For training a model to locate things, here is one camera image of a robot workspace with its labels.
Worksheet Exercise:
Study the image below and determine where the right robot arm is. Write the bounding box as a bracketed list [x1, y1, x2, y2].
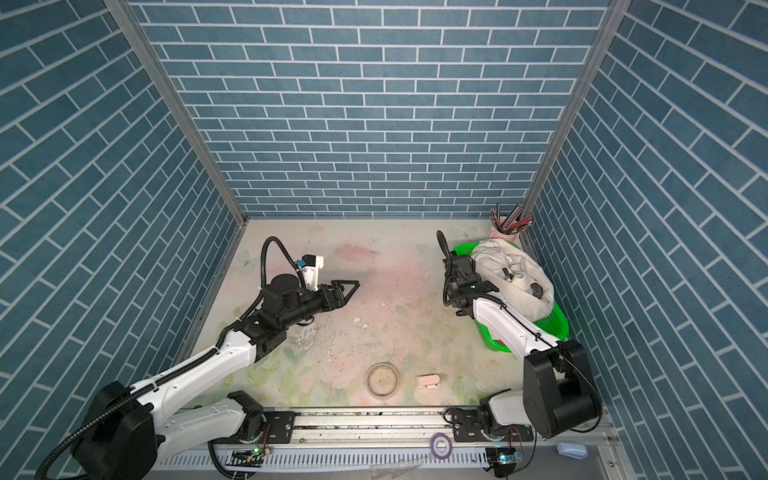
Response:
[443, 251, 603, 438]

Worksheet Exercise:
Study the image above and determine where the coloured pencils bundle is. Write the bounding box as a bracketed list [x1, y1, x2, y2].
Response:
[490, 204, 533, 234]

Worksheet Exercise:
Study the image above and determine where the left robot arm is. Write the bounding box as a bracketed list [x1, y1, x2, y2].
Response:
[69, 274, 360, 479]

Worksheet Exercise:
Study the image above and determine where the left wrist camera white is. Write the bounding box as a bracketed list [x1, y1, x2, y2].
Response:
[297, 254, 324, 291]

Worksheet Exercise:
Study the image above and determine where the green plastic basket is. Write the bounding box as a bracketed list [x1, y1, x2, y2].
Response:
[454, 242, 570, 353]

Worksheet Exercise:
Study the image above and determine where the pink eraser block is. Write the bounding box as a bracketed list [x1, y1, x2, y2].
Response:
[416, 374, 441, 389]

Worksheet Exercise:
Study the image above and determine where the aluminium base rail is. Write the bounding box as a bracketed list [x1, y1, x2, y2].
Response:
[265, 407, 619, 448]

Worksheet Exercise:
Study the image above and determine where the black corrugated cable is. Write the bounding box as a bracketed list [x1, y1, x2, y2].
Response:
[436, 229, 457, 307]
[33, 235, 304, 480]

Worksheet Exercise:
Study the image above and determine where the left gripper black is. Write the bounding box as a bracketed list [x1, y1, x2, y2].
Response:
[279, 280, 359, 331]

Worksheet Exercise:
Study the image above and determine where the white t shirt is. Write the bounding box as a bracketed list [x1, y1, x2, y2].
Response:
[470, 238, 555, 322]

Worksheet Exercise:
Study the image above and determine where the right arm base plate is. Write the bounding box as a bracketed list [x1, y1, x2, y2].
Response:
[442, 407, 534, 442]

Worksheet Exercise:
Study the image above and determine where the right black corrugated cable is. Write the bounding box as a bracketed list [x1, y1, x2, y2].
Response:
[436, 229, 457, 307]

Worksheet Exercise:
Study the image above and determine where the purple tape roll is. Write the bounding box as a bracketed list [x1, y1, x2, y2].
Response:
[429, 432, 453, 461]

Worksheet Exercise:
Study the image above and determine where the pink pencil cup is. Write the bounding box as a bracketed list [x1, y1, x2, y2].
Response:
[489, 225, 519, 243]

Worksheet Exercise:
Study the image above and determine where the pale blue computer mouse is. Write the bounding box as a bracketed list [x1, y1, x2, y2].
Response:
[556, 442, 589, 460]

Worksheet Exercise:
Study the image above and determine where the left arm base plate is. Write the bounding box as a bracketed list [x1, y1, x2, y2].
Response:
[228, 411, 296, 445]

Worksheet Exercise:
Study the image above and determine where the left black corrugated cable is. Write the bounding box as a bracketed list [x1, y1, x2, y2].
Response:
[33, 235, 304, 480]

